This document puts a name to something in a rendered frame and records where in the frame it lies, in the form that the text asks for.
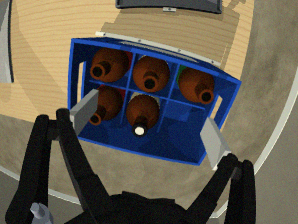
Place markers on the blue divided crate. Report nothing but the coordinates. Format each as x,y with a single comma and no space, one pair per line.
179,137

